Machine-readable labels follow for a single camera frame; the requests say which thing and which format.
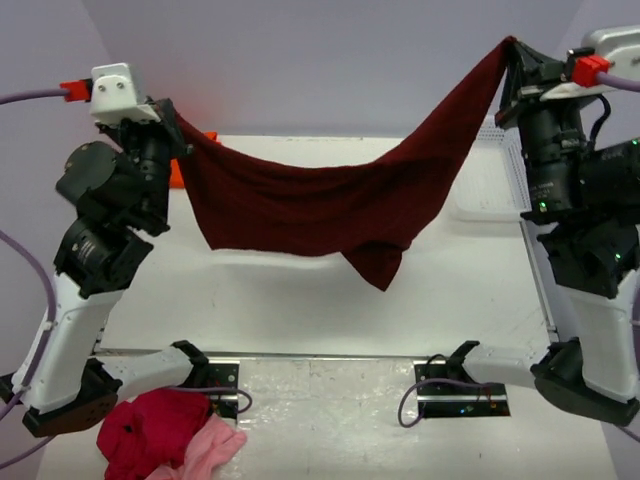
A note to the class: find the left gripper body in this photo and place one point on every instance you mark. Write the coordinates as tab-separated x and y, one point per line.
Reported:
163	122

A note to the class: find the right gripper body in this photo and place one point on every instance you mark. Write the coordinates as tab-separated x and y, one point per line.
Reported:
523	101

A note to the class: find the dark red t-shirt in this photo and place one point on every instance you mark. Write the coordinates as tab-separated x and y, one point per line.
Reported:
369	213

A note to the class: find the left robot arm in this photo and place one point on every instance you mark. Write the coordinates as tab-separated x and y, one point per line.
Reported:
119	187

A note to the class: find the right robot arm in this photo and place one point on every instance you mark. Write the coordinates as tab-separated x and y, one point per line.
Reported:
589	199

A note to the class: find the white plastic basket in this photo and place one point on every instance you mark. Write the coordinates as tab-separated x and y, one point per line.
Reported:
491	186

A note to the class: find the crimson crumpled t-shirt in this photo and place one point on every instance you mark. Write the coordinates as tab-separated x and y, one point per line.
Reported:
151	431

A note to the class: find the pink crumpled t-shirt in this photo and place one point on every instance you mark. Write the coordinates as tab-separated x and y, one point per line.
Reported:
213	446

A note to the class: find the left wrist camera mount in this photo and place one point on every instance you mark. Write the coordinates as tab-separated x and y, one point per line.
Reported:
112	93

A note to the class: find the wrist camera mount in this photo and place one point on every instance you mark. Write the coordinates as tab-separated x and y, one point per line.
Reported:
613	62
112	93

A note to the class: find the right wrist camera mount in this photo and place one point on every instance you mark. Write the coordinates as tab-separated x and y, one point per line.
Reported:
613	62

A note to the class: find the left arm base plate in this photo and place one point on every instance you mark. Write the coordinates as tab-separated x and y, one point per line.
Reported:
223	376

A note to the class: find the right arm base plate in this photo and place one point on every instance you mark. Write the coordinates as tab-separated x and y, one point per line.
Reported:
441	401

